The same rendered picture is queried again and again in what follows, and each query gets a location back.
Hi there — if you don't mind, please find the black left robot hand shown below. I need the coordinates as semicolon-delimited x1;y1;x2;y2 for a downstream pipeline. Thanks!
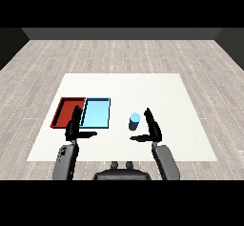
64;105;98;143

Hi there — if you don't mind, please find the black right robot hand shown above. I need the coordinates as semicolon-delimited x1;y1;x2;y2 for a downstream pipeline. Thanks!
129;107;163;144

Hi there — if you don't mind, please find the red shallow open box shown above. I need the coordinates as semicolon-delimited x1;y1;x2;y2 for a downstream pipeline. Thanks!
50;96;87;130

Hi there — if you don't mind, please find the small blue can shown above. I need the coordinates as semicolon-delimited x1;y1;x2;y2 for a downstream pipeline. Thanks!
128;112;141;132

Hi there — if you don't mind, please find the light blue shallow open box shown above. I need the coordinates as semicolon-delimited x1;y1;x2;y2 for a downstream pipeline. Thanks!
78;96;112;130

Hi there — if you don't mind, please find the dark grey robot body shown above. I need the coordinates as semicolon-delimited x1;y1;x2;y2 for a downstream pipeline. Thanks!
92;161;153;181

